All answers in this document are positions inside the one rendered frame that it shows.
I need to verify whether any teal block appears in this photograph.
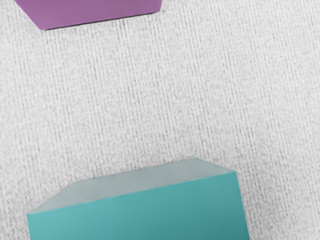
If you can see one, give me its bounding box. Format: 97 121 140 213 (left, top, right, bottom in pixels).
26 157 251 240

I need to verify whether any purple block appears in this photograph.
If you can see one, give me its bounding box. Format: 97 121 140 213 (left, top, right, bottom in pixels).
13 0 163 31

